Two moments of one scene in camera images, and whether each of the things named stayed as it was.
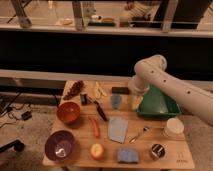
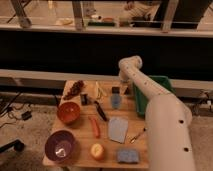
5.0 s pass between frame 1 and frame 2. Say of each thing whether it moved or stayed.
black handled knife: stayed
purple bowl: stayed
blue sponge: stayed
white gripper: moved
